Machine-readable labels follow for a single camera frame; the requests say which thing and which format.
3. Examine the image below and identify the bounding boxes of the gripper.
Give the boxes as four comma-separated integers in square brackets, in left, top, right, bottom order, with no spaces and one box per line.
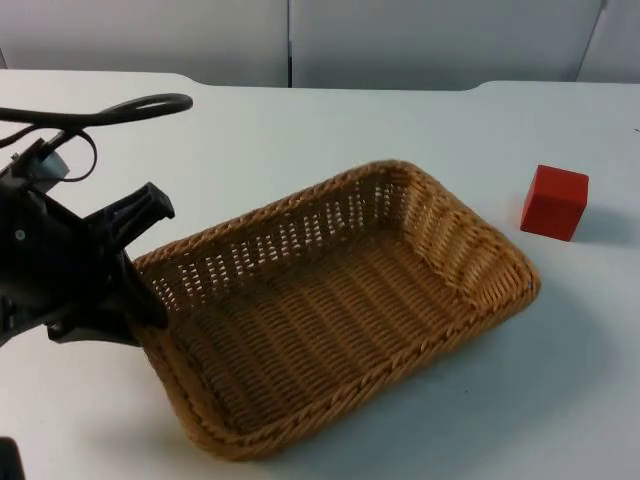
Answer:
[0,172,177,350]

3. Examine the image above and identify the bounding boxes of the pale brown wicker basket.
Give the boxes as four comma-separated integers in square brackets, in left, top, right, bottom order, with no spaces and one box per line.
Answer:
[130,158,543,449]

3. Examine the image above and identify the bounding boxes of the red cube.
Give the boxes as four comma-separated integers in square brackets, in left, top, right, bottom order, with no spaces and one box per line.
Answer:
[519,164,591,243]

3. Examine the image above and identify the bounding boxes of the thin black cable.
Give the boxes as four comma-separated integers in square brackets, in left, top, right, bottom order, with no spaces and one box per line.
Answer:
[49,128,100,184]

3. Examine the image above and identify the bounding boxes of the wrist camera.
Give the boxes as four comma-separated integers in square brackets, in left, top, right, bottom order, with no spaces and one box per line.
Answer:
[8,138,70,194]

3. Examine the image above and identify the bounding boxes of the thick black cable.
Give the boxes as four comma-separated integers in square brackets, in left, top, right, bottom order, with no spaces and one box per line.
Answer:
[0,92,195,133]

